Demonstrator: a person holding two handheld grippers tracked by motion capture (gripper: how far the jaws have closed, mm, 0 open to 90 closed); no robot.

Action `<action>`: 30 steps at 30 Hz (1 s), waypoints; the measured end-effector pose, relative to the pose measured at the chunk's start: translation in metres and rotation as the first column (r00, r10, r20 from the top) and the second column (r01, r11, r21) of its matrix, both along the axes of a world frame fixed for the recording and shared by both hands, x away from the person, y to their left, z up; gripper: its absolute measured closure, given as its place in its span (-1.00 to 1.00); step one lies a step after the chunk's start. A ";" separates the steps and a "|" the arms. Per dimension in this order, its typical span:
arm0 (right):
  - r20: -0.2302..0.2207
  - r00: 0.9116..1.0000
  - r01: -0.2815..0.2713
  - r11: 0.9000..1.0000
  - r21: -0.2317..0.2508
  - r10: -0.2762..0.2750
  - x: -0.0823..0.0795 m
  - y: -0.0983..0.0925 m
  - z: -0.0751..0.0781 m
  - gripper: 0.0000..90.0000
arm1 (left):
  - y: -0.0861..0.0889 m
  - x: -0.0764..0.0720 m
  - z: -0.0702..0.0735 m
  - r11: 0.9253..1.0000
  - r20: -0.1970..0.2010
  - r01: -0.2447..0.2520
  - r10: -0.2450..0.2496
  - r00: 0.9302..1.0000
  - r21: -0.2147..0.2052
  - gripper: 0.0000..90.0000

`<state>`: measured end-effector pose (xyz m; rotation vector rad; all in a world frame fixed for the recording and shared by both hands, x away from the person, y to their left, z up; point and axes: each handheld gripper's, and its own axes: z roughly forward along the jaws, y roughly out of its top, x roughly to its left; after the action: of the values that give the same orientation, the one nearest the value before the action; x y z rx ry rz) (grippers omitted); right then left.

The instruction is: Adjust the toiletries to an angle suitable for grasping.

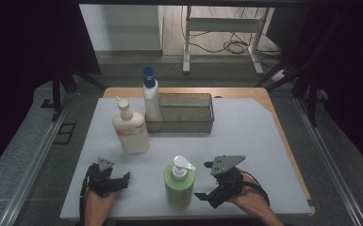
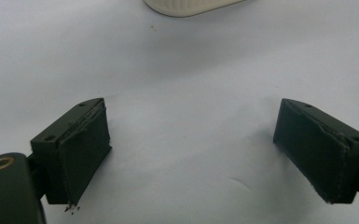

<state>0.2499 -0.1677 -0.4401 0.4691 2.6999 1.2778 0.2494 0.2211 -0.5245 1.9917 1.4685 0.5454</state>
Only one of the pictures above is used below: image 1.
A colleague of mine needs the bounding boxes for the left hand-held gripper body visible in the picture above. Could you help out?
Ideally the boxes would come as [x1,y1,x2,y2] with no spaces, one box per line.
[87,156,121,200]

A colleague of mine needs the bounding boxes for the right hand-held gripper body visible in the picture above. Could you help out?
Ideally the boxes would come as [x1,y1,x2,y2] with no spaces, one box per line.
[207,154,247,209]

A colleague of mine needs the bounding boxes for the green pump bottle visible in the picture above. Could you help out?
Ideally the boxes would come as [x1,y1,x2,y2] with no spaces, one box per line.
[163,154,197,212]

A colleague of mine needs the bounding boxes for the cream pump bottle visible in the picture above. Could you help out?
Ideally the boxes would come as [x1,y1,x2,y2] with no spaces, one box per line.
[111,95,151,154]

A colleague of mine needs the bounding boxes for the dark wire mesh basket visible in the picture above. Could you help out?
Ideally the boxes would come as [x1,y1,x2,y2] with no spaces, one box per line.
[144,91,215,134]

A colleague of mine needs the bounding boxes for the white bottle with blue pump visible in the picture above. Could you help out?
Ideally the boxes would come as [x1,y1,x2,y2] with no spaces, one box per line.
[141,66,164,122]

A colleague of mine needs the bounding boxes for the person's left hand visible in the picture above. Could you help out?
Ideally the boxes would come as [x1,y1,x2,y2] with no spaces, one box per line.
[84,188,119,219]

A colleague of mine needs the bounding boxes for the person's right hand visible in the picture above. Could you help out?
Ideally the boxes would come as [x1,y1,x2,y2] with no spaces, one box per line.
[229,173,272,218]

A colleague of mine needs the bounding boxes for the pale grey table mat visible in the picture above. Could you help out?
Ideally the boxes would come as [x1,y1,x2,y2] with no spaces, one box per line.
[59,97,312,219]

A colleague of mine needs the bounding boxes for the black stand legs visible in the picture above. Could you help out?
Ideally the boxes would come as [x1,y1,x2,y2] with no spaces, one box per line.
[254,12,350,128]
[51,62,107,121]

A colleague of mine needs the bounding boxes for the white power strip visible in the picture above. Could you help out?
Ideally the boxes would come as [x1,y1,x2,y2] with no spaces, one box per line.
[272,70,289,83]

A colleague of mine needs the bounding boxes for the dark curtain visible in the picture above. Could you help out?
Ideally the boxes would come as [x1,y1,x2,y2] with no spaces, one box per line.
[295,0,363,180]
[0,0,102,183]

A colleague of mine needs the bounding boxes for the white cabinet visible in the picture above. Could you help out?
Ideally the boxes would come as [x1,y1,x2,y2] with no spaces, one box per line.
[78,4,164,53]

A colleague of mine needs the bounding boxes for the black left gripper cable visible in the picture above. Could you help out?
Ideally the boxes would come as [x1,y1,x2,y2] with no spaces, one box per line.
[78,166,93,226]

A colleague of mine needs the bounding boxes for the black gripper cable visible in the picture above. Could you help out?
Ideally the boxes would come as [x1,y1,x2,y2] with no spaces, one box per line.
[239,169,271,205]
[78,166,93,226]

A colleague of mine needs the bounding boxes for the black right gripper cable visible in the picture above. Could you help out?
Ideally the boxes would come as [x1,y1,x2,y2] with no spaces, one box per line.
[239,169,271,205]

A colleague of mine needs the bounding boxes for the aluminium rail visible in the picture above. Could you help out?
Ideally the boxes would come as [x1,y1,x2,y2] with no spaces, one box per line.
[295,97,363,226]
[0,93,74,226]

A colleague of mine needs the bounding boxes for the black cable tangle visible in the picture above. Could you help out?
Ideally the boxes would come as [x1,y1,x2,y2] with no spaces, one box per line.
[182,6,284,69]

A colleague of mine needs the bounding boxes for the white metal desk frame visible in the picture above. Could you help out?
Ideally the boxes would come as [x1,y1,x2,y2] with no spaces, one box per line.
[182,5,270,76]

